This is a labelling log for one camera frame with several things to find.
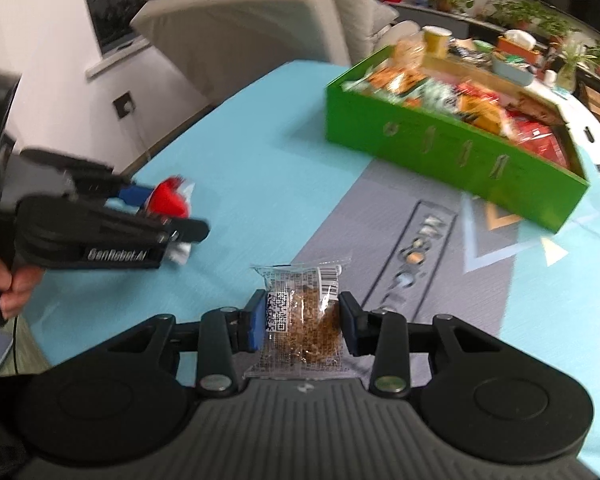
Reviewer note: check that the clear packet of brown snack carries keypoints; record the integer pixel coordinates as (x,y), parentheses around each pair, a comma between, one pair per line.
(305,320)

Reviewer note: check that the red white blue packet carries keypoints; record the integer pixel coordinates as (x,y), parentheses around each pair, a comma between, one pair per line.
(172,200)

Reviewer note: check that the pile of mixed snack packets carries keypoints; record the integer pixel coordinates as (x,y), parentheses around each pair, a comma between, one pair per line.
(480,105)

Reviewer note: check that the grey sofa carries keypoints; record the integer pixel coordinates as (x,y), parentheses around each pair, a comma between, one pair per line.
(240,20)

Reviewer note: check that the small white cup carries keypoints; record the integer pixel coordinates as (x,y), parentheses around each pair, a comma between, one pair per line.
(550,77)

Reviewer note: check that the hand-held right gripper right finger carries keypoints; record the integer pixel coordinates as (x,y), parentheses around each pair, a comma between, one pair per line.
(348,321)

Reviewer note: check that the small black device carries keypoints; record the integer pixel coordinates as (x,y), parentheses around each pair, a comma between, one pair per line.
(589,135)

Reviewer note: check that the glass vase with spider plant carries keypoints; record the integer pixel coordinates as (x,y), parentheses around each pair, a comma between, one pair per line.
(567,72)

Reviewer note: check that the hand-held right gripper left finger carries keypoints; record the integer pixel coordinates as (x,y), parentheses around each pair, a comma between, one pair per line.
(255,319)

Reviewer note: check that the teal plastic basin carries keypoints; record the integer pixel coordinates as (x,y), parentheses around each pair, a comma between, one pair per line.
(512,72)

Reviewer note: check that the dark framed window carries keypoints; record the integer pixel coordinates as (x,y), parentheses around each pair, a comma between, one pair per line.
(110,10)

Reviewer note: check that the yellow canister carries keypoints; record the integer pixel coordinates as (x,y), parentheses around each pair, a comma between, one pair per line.
(437,40)

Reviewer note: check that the orange tissue box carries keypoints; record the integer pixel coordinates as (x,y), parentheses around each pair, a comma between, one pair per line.
(517,42)

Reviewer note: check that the person's left hand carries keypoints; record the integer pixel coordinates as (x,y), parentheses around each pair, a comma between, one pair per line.
(22,282)

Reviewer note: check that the black wall socket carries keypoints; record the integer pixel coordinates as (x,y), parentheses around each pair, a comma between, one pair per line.
(123,105)

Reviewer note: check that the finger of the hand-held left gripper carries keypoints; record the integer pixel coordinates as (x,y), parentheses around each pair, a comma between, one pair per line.
(192,230)
(65,170)

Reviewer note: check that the green cardboard box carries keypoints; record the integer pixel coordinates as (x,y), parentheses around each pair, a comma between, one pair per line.
(430,140)

